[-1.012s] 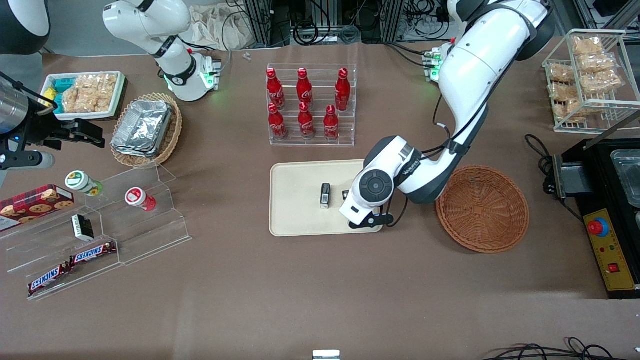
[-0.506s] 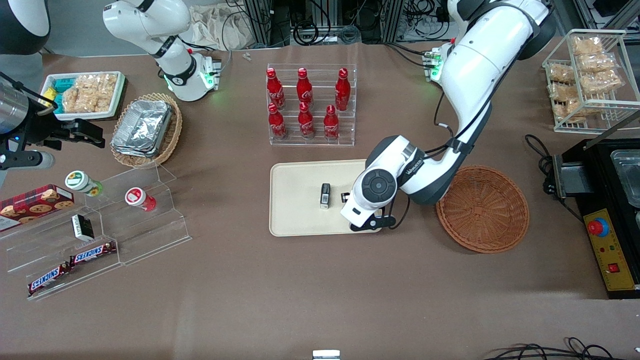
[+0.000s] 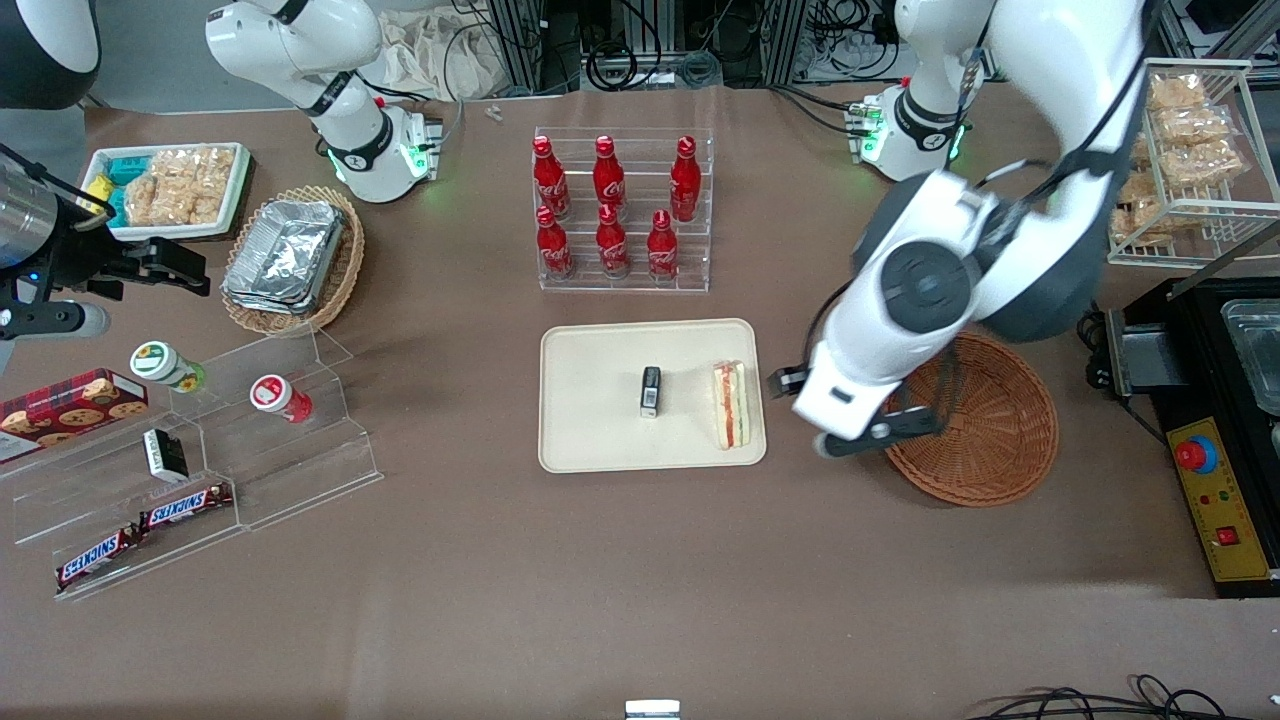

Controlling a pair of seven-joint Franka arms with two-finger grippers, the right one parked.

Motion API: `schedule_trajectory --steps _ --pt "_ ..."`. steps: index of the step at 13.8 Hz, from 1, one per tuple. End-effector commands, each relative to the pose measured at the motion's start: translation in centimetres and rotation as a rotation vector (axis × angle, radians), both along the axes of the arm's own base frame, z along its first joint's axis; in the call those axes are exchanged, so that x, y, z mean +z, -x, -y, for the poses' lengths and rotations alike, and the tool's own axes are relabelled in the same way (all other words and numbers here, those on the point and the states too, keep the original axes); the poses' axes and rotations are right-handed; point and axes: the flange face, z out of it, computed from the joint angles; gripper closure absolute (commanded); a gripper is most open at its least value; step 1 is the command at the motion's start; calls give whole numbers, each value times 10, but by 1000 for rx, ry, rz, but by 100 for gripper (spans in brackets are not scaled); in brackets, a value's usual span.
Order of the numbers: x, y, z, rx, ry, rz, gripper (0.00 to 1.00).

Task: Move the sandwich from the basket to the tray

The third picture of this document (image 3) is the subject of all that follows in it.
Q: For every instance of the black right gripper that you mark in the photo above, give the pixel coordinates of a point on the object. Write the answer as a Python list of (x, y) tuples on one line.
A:
[(82, 256)]

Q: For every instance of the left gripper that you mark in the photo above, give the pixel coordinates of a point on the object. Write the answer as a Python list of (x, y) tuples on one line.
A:
[(786, 381)]

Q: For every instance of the triangle sandwich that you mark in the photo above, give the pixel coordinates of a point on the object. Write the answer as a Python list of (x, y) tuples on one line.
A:
[(732, 405)]

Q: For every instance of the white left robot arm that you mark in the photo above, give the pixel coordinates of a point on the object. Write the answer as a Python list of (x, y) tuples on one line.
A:
[(1050, 80)]

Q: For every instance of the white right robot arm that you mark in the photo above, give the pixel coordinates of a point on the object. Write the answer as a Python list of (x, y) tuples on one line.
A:
[(350, 140)]

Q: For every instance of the white rectangular snack tray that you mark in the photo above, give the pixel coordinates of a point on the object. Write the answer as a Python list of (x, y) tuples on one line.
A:
[(240, 185)]

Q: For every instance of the round brown wicker basket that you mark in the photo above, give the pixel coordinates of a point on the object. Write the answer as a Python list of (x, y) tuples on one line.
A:
[(990, 440)]

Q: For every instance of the oval light wicker basket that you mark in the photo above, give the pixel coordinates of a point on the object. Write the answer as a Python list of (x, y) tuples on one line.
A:
[(340, 270)]

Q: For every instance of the cream plastic serving tray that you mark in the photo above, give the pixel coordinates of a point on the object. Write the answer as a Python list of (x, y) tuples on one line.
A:
[(600, 400)]

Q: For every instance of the clear rice cracker bag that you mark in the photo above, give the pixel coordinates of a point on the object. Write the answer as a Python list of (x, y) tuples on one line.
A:
[(1205, 163), (1178, 93), (1138, 210), (180, 185), (1190, 125)]

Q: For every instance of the green cup with sunflower lid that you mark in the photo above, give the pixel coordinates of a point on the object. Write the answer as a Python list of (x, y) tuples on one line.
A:
[(160, 363)]

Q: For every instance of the stacked aluminium foil containers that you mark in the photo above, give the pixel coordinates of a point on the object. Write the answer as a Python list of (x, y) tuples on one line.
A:
[(285, 255)]

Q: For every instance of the yellow snack packet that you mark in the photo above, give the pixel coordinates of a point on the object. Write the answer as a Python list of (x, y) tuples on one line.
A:
[(99, 190)]

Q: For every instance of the teal snack packet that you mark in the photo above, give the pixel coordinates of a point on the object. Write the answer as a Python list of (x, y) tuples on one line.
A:
[(127, 168)]

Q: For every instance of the red cup with white lid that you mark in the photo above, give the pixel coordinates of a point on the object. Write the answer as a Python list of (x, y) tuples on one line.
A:
[(278, 396)]

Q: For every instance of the red tartan cookie box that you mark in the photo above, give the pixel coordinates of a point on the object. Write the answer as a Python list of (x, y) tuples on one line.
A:
[(70, 410)]

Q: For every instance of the small black box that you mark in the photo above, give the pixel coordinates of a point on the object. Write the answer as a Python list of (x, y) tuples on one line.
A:
[(165, 455), (651, 392)]

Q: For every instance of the clear acrylic bottle rack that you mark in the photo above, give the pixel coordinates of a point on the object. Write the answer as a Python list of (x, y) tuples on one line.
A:
[(690, 270)]

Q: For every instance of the clear acrylic stepped shelf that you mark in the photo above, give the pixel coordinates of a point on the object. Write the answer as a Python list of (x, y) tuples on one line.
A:
[(300, 470)]

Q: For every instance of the snickers chocolate bar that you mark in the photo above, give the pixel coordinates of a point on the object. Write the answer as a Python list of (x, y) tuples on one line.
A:
[(95, 557), (185, 507)]

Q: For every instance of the red cola bottle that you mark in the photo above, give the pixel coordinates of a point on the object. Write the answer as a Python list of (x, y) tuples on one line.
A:
[(685, 180), (608, 178), (662, 248), (553, 248), (612, 246), (545, 180)]

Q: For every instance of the beige cloth bag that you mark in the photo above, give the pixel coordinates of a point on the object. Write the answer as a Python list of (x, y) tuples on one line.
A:
[(430, 55)]

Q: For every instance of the red emergency stop button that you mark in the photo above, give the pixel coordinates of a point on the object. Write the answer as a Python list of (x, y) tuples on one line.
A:
[(1196, 455)]

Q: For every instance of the black machine housing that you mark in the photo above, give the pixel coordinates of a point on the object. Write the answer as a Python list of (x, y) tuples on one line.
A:
[(1200, 340)]

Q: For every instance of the small white device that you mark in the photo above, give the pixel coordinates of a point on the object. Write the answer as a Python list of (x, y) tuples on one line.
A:
[(652, 710)]

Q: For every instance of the yellow control panel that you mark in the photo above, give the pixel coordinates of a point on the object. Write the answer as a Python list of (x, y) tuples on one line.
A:
[(1235, 500)]

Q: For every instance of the steel pan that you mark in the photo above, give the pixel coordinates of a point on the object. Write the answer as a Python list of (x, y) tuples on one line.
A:
[(1258, 350)]

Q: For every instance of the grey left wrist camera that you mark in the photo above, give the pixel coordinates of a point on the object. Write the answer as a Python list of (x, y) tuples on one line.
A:
[(850, 446)]

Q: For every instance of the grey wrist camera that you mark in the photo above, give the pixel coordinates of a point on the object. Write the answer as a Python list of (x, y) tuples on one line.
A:
[(850, 446), (60, 320)]

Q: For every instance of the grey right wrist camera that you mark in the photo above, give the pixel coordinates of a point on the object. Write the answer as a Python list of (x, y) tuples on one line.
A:
[(60, 320)]

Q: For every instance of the grey box with metal bracket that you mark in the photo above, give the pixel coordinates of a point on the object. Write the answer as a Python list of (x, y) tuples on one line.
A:
[(1140, 362)]

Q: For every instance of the aluminium frame post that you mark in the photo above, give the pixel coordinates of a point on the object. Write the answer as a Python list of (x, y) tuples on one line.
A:
[(515, 45)]

